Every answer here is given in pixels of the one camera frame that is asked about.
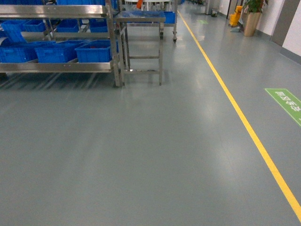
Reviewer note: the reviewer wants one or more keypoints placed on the stainless steel shelf rack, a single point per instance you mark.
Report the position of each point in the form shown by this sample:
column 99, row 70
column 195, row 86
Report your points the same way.
column 55, row 20

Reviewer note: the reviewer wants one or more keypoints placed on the blue plastic bin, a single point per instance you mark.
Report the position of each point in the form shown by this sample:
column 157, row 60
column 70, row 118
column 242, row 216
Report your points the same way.
column 97, row 51
column 21, row 52
column 60, row 52

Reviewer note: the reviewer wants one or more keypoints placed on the small stainless steel table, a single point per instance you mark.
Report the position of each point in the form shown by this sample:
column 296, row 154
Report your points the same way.
column 139, row 18

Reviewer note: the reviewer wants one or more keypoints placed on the yellow mop bucket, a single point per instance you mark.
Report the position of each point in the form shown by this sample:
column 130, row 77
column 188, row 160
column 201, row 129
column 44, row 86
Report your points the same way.
column 234, row 18

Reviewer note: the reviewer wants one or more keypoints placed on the plant in gold pot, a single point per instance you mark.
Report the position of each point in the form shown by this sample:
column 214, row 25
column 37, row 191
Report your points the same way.
column 253, row 9

